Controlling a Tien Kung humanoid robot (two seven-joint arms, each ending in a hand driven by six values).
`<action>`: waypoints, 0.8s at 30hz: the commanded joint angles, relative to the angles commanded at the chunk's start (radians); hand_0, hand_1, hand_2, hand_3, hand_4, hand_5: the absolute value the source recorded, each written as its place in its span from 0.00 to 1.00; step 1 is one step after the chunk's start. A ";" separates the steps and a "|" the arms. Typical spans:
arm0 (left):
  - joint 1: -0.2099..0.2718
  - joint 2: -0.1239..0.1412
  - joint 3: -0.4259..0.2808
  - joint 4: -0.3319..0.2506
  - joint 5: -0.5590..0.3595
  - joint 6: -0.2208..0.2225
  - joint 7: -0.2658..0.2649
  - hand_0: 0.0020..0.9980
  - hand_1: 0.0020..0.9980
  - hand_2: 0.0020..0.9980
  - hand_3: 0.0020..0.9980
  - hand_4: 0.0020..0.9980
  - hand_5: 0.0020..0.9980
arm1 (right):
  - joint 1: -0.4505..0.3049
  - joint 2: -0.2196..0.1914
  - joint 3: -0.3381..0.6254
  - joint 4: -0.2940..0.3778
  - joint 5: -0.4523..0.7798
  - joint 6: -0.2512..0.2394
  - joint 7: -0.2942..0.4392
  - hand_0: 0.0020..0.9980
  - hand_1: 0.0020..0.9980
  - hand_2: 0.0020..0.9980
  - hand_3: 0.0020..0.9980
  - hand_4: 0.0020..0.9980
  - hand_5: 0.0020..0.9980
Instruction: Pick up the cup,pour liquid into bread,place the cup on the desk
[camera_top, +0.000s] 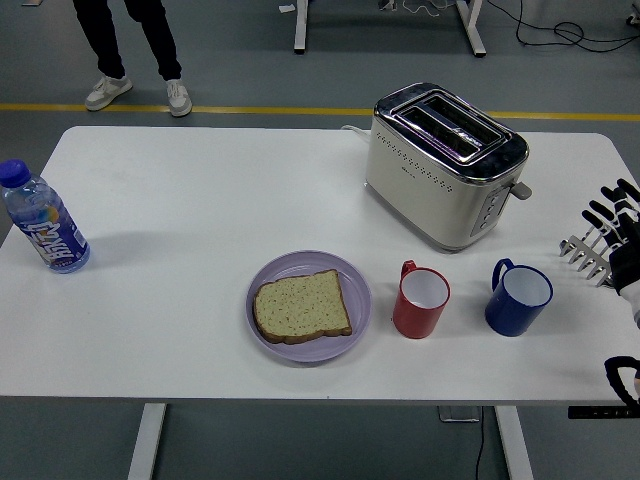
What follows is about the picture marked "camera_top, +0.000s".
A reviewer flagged person with grey-white shoes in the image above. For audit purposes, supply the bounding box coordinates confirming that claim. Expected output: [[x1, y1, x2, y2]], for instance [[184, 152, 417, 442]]
[[72, 0, 194, 118]]

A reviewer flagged white table leg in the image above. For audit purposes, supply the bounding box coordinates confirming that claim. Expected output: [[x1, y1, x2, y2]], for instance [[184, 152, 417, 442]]
[[127, 402, 168, 480], [494, 405, 534, 480]]

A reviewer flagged bread slice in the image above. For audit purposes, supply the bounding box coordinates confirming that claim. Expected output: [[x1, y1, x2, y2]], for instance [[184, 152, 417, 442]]
[[252, 269, 354, 345]]

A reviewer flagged grey box under table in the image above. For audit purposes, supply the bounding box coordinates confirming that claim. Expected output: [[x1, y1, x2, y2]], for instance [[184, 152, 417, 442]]
[[438, 405, 482, 424]]

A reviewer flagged black table control panel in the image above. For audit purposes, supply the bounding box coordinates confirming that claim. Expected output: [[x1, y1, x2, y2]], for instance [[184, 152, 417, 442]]
[[567, 405, 640, 420]]

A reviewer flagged blue-capped plastic water bottle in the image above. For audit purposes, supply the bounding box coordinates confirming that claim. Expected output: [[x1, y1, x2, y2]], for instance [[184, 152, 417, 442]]
[[0, 158, 92, 275]]

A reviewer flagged purple round plate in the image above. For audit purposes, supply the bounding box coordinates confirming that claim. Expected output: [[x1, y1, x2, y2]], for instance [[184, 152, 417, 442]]
[[245, 249, 374, 365]]

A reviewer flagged white floor cable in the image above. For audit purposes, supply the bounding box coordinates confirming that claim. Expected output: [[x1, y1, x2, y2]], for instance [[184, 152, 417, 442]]
[[402, 0, 454, 16]]

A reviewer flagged black cable under table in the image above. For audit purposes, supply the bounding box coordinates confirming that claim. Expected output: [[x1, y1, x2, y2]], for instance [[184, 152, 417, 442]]
[[473, 407, 487, 480]]

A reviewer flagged white background desk leg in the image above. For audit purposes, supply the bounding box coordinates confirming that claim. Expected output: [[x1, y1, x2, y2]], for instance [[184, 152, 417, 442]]
[[292, 0, 310, 55], [455, 0, 488, 58]]

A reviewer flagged cream chrome toaster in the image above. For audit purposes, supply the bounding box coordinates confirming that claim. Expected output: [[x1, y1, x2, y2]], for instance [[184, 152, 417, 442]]
[[363, 82, 534, 254]]

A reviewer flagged black floor cable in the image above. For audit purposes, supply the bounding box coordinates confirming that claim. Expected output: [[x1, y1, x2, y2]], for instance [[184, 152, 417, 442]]
[[487, 0, 640, 52]]

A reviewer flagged blue enamel cup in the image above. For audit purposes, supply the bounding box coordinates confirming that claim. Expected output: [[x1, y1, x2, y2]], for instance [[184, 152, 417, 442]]
[[484, 257, 555, 337]]

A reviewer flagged silver metal toast rack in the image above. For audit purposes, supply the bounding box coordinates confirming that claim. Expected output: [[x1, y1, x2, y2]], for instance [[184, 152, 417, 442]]
[[558, 223, 613, 289]]

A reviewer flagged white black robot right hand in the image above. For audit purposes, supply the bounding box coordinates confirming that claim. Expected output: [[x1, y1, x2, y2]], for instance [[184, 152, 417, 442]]
[[579, 178, 640, 334]]

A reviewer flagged white toaster cord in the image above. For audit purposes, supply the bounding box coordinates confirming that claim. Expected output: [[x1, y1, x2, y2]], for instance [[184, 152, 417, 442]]
[[341, 124, 372, 144]]

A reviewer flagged red enamel cup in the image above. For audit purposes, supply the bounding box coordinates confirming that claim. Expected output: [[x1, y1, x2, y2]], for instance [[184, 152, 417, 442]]
[[392, 259, 451, 340]]

